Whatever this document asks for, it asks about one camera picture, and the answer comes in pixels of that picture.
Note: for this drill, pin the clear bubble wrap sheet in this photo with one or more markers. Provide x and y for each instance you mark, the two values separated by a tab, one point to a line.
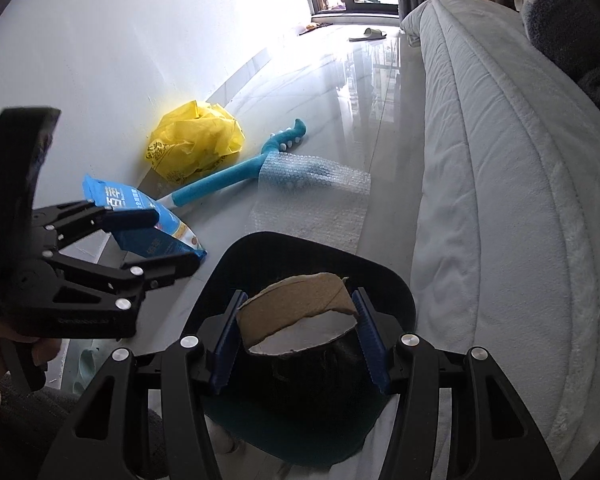
315	195

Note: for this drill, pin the small yellow floor item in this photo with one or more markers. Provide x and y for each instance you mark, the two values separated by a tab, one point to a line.
312	26

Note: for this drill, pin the yellow plastic bag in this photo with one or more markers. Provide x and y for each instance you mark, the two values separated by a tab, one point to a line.
195	135

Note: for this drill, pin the person's left hand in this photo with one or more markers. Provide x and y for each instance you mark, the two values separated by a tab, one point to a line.
47	351

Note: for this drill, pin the pale green slipper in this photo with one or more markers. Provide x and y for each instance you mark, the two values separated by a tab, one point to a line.
85	367

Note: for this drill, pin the blue snack bag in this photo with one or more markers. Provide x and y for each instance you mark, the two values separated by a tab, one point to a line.
102	194

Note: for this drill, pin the grey bed mattress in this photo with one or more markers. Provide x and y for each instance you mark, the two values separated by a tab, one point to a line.
480	185

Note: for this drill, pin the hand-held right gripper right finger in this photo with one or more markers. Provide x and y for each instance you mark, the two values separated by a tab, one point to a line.
372	345

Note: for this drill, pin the brown cardboard tube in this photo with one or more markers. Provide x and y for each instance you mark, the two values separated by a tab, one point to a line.
290	310

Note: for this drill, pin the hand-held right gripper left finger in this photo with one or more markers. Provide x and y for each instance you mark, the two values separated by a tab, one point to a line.
225	350

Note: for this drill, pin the black trash bin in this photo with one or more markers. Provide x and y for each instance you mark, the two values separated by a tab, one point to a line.
290	255

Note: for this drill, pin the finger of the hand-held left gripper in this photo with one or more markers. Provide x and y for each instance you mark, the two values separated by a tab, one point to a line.
170	265
130	219

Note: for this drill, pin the dark grey fleece blanket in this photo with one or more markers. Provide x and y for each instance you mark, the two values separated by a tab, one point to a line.
570	25

